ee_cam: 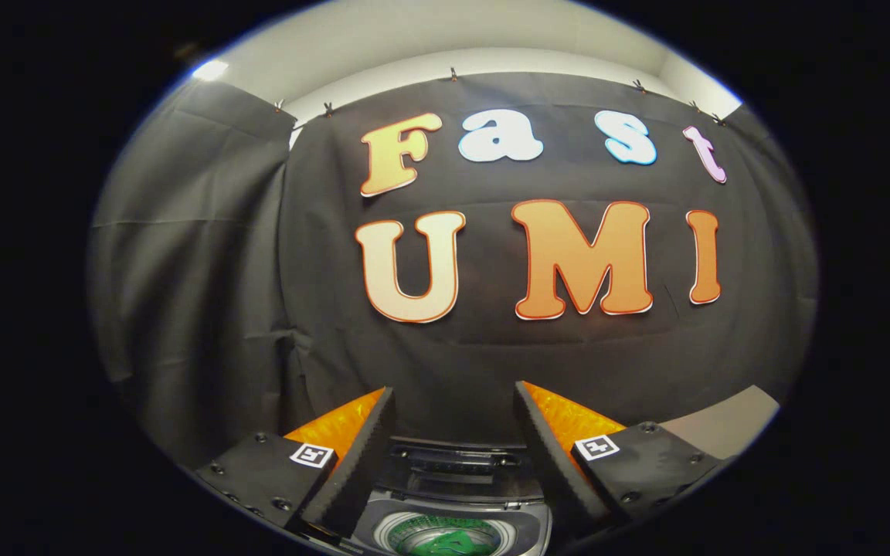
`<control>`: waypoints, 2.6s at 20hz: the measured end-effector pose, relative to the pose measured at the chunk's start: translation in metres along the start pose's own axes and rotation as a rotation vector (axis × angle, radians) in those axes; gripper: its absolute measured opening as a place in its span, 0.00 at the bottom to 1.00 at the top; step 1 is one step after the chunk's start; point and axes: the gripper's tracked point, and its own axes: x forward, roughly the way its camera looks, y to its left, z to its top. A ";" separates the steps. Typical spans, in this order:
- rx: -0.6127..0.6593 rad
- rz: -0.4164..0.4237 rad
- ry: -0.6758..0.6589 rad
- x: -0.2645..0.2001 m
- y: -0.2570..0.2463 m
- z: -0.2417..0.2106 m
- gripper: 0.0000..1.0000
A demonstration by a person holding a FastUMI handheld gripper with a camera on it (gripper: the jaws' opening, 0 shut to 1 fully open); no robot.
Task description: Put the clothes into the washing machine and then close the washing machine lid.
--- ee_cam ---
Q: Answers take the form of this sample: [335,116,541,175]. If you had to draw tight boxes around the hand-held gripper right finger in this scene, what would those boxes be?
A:
[514,381,724,535]

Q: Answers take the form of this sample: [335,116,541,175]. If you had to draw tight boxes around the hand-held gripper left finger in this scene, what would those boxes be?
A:
[196,386,398,540]

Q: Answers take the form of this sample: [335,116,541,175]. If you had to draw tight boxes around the grey washing machine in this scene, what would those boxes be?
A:
[337,436,563,556]

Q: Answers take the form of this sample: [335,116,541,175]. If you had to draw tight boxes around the dark washing machine lid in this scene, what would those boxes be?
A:
[385,440,546,504]

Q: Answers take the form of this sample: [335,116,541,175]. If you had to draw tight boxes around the green polo shirt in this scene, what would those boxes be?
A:
[411,528,497,556]

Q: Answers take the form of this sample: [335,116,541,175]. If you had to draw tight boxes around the black backdrop cloth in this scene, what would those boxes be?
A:
[90,71,818,473]

